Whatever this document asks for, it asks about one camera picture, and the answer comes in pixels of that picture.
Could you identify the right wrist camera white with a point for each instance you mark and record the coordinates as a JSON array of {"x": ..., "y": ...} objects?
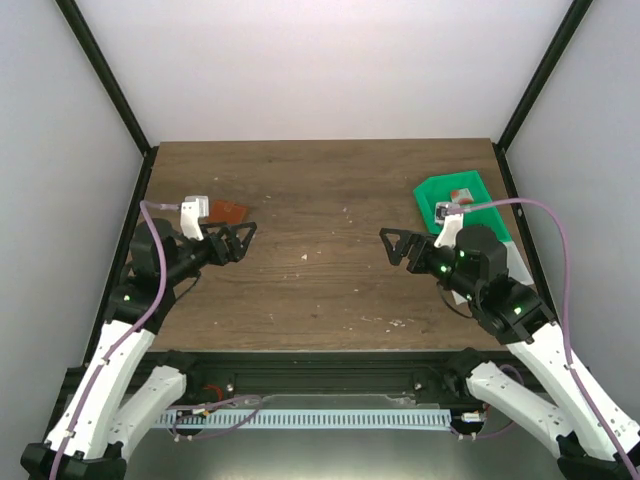
[{"x": 450, "y": 217}]

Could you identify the black frame post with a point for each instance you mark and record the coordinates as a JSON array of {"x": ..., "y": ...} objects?
[
  {"x": 560, "y": 41},
  {"x": 81, "y": 30}
]

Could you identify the white slotted cable duct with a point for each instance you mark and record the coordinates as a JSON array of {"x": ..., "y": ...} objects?
[{"x": 307, "y": 419}]

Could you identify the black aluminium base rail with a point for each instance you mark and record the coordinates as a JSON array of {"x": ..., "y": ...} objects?
[{"x": 331, "y": 372}]

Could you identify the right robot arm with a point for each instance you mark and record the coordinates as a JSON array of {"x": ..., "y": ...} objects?
[{"x": 584, "y": 430}]

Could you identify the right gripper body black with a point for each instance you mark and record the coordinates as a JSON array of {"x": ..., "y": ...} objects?
[{"x": 416, "y": 255}]

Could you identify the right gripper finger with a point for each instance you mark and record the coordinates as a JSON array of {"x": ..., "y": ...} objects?
[
  {"x": 397, "y": 243},
  {"x": 421, "y": 241}
]

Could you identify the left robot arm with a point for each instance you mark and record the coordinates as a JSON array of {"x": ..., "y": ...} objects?
[{"x": 101, "y": 426}]

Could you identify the left black frame post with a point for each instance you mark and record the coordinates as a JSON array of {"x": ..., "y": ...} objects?
[{"x": 81, "y": 30}]

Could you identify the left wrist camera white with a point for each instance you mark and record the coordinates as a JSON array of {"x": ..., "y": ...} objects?
[{"x": 193, "y": 209}]

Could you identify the right black frame post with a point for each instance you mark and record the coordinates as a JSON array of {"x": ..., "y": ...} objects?
[{"x": 560, "y": 41}]

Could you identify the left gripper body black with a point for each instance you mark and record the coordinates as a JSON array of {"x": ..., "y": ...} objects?
[{"x": 218, "y": 248}]

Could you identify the green bin middle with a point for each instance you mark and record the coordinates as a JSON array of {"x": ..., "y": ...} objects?
[{"x": 487, "y": 217}]

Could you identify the green bin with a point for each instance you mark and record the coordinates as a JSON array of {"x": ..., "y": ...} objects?
[
  {"x": 487, "y": 217},
  {"x": 439, "y": 188}
]

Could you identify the white bin near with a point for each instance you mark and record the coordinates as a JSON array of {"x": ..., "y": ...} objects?
[{"x": 518, "y": 269}]

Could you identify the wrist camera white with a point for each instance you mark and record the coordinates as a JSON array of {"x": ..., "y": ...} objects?
[
  {"x": 450, "y": 217},
  {"x": 193, "y": 209}
]

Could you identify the red white card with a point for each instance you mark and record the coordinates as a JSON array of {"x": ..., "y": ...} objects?
[{"x": 462, "y": 196}]

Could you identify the green bin far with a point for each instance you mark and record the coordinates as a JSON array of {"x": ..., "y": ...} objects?
[{"x": 439, "y": 188}]

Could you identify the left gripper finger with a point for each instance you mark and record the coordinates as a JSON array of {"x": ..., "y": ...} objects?
[
  {"x": 219, "y": 230},
  {"x": 237, "y": 238}
]

